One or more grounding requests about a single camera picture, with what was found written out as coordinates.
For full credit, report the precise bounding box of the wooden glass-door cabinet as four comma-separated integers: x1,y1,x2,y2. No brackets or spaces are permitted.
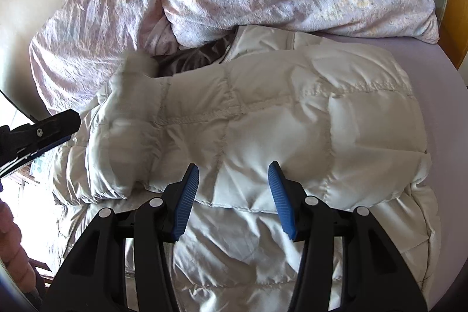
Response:
406,0,468,71

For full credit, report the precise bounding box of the white down jacket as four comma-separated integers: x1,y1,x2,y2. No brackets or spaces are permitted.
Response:
51,25,443,312

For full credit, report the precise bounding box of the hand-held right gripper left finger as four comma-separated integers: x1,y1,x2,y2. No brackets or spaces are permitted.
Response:
41,163,200,312

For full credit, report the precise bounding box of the person's left forearm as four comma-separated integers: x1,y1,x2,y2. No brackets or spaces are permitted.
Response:
0,200,35,285

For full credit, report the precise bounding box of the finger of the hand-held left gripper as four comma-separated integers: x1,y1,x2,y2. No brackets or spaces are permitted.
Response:
0,110,82,181

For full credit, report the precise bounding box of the purple bed sheet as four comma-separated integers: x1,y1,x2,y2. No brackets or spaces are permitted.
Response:
355,36,468,312

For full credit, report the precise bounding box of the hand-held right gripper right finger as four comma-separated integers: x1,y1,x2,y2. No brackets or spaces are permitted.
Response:
268,161,428,312

